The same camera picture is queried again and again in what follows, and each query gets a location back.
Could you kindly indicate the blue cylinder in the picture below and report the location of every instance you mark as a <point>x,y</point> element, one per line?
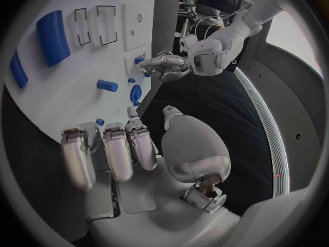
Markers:
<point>107,85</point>

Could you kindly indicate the long blue block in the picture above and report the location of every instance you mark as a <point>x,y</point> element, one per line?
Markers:
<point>18,71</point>

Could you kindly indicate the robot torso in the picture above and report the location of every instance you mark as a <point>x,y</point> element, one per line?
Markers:
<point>282,98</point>

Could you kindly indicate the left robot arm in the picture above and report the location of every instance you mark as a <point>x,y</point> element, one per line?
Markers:
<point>231,37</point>

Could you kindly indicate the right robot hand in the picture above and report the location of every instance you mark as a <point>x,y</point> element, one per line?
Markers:
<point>195,144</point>

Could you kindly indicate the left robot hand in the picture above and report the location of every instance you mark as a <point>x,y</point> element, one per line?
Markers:
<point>172,62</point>

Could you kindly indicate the blue gear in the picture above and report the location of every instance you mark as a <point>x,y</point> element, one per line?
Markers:
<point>135,93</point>

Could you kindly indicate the blue plug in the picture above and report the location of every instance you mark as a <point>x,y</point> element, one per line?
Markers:
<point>138,60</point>

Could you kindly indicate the white task board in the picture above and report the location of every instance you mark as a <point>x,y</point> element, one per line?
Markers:
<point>77,90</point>

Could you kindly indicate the large blue curved block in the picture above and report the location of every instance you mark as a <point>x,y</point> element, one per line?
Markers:
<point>53,39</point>

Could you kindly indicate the blue peg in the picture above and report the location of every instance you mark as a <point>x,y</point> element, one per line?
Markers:
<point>136,103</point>
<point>100,121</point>
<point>131,80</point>
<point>147,74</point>

